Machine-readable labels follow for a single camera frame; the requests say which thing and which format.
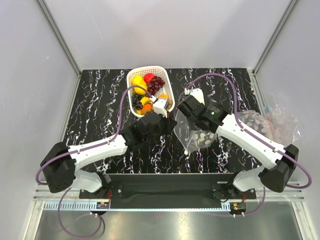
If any clear dotted zip bag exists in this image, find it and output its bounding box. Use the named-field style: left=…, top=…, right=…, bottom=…
left=173, top=110, right=217, bottom=156

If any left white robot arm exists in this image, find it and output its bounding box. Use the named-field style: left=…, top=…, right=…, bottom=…
left=36, top=112, right=177, bottom=198

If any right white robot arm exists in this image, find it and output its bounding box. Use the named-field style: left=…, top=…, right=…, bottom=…
left=177, top=95, right=299, bottom=199

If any pile of spare zip bags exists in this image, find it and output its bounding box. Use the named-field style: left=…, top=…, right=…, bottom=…
left=237, top=92, right=302, bottom=147

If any orange fruit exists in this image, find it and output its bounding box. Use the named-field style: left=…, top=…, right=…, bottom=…
left=141, top=103, right=154, bottom=116

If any yellow banana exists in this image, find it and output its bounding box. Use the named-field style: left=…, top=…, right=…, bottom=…
left=139, top=96, right=152, bottom=107

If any dark blue grape bunch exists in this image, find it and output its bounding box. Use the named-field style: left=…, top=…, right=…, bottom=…
left=131, top=93, right=143, bottom=110

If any orange yellow mango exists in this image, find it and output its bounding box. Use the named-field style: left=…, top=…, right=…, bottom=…
left=159, top=94, right=169, bottom=99

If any purple red grape bunch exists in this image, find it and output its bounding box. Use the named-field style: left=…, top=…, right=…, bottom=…
left=146, top=75, right=165, bottom=96

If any white plastic basket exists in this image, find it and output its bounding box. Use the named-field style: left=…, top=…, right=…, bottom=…
left=126, top=66, right=175, bottom=118

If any upper yellow lemon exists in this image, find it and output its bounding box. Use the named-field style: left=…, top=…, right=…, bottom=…
left=131, top=75, right=146, bottom=85

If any red strawberry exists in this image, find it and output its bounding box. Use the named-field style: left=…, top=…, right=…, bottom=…
left=143, top=73, right=155, bottom=83

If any left connector block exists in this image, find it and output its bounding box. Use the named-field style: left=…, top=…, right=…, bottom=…
left=96, top=201, right=110, bottom=210

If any connector block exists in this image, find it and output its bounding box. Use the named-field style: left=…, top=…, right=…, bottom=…
left=96, top=201, right=110, bottom=210
left=232, top=202, right=247, bottom=211

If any right connector block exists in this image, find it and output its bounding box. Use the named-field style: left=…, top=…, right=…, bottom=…
left=232, top=202, right=247, bottom=211

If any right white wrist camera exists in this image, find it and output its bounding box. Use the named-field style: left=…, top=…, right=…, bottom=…
left=184, top=88, right=205, bottom=104

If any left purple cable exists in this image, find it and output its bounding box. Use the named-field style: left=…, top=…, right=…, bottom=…
left=36, top=86, right=157, bottom=237

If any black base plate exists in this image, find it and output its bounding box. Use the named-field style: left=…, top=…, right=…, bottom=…
left=79, top=173, right=256, bottom=211

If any aluminium frame rail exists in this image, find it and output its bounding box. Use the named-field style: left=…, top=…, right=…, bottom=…
left=32, top=181, right=305, bottom=203

